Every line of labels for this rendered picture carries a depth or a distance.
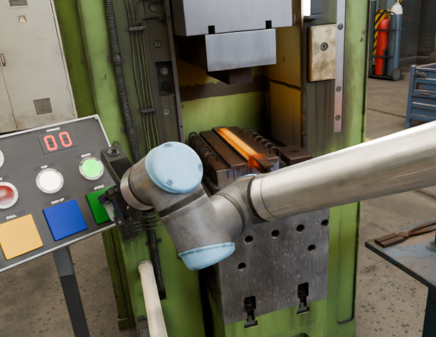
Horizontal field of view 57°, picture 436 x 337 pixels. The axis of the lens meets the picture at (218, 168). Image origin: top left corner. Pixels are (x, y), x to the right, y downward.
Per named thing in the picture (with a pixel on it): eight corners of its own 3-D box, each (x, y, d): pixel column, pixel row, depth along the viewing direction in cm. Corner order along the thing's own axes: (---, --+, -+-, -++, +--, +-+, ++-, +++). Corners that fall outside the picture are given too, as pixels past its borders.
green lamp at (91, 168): (103, 176, 97) (99, 160, 96) (83, 180, 96) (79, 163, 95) (102, 172, 100) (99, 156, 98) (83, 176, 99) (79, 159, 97)
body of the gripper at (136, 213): (114, 228, 86) (134, 218, 76) (99, 191, 87) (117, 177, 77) (145, 215, 91) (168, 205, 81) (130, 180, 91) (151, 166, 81)
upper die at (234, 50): (276, 63, 113) (275, 28, 110) (207, 71, 109) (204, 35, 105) (232, 54, 151) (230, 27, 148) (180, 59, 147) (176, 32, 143)
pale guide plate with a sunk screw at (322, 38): (336, 78, 133) (337, 24, 127) (311, 81, 131) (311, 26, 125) (332, 77, 135) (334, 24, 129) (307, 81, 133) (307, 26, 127)
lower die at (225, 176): (279, 180, 126) (279, 154, 123) (218, 191, 121) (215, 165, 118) (237, 144, 164) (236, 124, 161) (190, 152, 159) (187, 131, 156)
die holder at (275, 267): (328, 297, 139) (331, 178, 123) (223, 325, 131) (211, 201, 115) (267, 225, 190) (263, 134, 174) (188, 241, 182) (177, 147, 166)
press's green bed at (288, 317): (324, 396, 156) (327, 297, 140) (233, 425, 148) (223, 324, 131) (270, 305, 206) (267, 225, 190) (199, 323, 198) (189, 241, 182)
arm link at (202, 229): (254, 239, 72) (221, 177, 71) (214, 272, 63) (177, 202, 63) (220, 249, 78) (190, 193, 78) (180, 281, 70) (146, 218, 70)
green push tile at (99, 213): (126, 213, 98) (115, 184, 99) (98, 224, 94) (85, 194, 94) (124, 214, 100) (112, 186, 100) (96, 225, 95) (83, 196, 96)
